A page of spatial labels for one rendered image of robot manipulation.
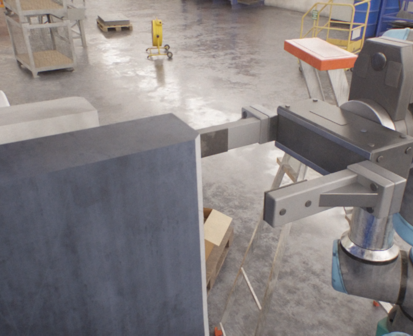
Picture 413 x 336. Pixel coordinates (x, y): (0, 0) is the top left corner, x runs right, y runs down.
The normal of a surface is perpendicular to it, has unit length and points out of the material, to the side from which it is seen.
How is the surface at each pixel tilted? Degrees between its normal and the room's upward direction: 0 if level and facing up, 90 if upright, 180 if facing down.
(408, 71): 67
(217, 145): 90
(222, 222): 20
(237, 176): 0
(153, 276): 88
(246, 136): 90
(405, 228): 92
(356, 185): 0
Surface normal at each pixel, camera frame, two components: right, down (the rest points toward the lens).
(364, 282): -0.30, 0.45
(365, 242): -0.54, 0.41
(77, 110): -0.04, -0.90
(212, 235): 0.31, -0.78
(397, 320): -0.94, -0.23
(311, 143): -0.88, 0.23
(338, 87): 0.21, 0.41
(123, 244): 0.47, 0.37
